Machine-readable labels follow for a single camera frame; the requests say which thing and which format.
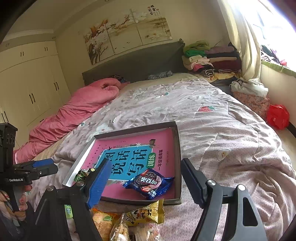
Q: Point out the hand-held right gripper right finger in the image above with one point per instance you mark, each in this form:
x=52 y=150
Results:
x=191 y=183

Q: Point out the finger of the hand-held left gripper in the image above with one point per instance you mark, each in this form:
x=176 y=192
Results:
x=47 y=171
x=44 y=162

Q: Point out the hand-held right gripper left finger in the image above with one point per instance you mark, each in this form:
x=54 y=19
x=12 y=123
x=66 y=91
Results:
x=100 y=183

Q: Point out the clear packet round pastries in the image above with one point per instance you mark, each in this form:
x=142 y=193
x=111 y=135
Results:
x=81 y=176

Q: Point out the shallow grey cardboard box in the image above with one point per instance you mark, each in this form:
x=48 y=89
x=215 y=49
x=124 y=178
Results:
x=179 y=162

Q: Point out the blue cookie packet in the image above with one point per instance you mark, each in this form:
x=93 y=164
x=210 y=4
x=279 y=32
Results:
x=148 y=183

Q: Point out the yellow snack packet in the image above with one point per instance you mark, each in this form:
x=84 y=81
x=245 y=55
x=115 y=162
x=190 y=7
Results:
x=143 y=213

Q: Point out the person's left hand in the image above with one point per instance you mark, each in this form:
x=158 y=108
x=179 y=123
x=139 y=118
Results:
x=22 y=202

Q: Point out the orange snack packet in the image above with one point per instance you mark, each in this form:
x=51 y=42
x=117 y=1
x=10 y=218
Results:
x=104 y=220

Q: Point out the green and white snack packet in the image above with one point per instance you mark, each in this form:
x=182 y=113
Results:
x=68 y=211

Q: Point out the pink and blue book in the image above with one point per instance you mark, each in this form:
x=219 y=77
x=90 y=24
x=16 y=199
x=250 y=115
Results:
x=161 y=143

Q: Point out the floral lilac quilt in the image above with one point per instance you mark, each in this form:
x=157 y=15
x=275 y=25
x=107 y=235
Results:
x=231 y=143

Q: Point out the pink quilt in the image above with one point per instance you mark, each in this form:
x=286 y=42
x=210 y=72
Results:
x=74 y=109

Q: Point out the clear wrapped snack packet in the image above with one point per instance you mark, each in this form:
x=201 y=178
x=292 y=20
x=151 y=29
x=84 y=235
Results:
x=148 y=233

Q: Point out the cream wardrobe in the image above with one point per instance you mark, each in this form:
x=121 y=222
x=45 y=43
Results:
x=34 y=76

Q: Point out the pink floral bag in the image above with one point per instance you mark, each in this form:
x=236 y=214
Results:
x=254 y=105

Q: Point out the dark patterned pillow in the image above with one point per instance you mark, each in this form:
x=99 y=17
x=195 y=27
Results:
x=119 y=78
x=160 y=75

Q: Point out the red plastic bag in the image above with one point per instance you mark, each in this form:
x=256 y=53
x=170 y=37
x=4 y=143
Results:
x=277 y=117

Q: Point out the white cloth bundle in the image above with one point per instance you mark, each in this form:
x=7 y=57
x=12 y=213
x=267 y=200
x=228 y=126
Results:
x=248 y=87

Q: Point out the stack of folded clothes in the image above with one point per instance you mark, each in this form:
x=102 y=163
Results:
x=215 y=60

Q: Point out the grey bed headboard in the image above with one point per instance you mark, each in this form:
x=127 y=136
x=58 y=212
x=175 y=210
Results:
x=143 y=60

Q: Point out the green window sill cover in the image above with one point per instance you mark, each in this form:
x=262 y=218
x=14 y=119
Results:
x=281 y=68

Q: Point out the cream curtain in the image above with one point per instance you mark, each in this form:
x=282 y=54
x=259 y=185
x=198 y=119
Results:
x=247 y=46

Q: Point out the pile of dark clothes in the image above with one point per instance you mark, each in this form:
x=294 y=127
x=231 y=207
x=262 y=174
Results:
x=272 y=55

